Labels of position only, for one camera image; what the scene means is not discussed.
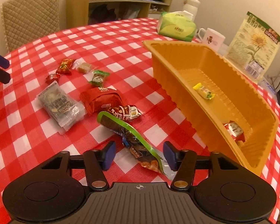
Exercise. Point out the orange plastic tray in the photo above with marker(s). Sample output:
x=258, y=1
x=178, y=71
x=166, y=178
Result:
x=178, y=66

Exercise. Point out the red brown small snack packet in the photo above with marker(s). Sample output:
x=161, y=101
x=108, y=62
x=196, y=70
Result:
x=125, y=113

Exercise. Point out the red white checkered tablecloth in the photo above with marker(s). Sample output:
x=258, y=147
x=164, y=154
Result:
x=29, y=136

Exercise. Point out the small red candy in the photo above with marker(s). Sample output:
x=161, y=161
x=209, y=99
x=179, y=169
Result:
x=52, y=77

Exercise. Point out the red white snack packet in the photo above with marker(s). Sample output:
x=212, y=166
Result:
x=235, y=131

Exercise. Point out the wooden shelf unit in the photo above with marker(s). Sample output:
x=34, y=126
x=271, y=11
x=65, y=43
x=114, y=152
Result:
x=79, y=11

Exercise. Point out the yellow wrapped candy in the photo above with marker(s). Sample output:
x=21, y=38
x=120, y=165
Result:
x=203, y=91

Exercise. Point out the quilted beige chair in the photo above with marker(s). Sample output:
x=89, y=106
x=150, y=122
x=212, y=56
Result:
x=24, y=21

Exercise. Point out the red pastry packet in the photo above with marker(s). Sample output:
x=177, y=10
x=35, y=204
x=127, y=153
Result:
x=99, y=99

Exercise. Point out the green brown snack bag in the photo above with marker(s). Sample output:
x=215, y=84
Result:
x=145, y=154

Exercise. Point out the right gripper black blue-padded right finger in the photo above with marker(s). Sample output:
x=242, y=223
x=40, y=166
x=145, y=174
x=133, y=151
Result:
x=183, y=162

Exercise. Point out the white mug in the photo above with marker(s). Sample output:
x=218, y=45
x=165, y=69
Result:
x=211, y=38

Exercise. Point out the sunflower seed bag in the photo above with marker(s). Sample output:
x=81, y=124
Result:
x=253, y=48

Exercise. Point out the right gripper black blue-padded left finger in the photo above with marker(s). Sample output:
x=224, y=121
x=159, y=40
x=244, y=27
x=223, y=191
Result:
x=95, y=162

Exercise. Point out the clear brown candy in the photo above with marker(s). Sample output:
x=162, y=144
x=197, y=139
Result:
x=82, y=66

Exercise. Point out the green candy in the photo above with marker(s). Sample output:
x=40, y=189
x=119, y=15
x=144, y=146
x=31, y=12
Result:
x=99, y=78

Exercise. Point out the white thermos bottle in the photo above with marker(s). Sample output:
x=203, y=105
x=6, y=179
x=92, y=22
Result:
x=191, y=6

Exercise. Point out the green tissue pack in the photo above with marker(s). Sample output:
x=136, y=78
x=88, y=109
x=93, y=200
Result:
x=178, y=25

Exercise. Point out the clear grey snack packet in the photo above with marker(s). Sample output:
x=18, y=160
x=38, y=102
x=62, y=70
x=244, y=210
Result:
x=65, y=110

